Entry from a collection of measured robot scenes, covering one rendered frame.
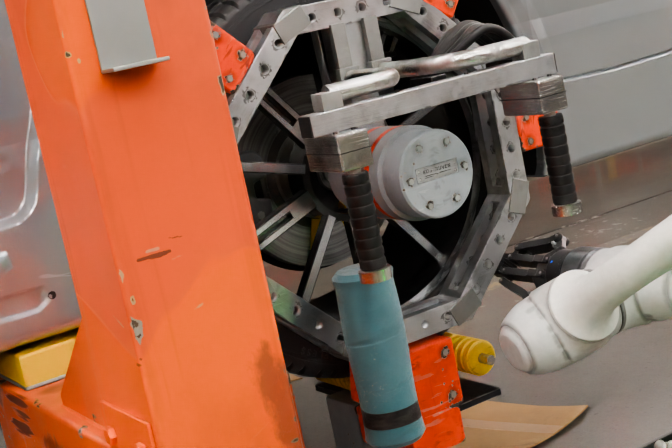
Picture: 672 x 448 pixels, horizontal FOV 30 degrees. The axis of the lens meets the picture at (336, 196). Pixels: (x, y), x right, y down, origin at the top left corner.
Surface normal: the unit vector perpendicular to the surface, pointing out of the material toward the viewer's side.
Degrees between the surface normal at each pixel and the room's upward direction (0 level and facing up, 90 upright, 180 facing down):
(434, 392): 90
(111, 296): 90
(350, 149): 90
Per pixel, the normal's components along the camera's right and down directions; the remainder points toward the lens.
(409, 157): 0.51, 0.03
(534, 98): -0.83, 0.25
